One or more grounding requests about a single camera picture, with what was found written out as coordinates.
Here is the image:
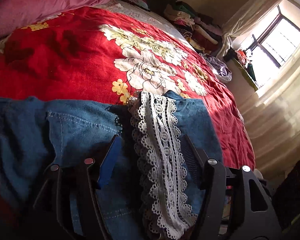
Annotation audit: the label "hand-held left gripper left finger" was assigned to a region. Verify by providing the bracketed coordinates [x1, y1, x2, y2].
[32, 134, 123, 240]

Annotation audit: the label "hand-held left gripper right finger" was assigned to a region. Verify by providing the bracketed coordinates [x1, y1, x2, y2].
[180, 134, 283, 240]

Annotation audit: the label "blue denim pants lace trim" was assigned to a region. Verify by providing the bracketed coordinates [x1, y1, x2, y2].
[0, 90, 224, 240]

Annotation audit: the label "white bag of clothes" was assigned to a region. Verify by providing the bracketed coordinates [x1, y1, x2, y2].
[202, 54, 232, 83]

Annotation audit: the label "red floral blanket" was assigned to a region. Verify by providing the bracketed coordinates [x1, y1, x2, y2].
[0, 6, 255, 230]

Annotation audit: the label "dark object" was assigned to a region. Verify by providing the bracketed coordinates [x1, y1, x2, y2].
[272, 160, 300, 230]

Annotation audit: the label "clothes on window sill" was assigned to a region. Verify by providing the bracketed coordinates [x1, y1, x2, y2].
[226, 47, 259, 90]

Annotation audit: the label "pile of folded clothes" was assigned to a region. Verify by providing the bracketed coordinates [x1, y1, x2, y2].
[164, 1, 224, 55]

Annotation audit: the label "window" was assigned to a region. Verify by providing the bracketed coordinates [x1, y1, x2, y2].
[247, 4, 300, 88]

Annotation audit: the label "cream curtain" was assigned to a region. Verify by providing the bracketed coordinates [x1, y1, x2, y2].
[221, 0, 287, 58]

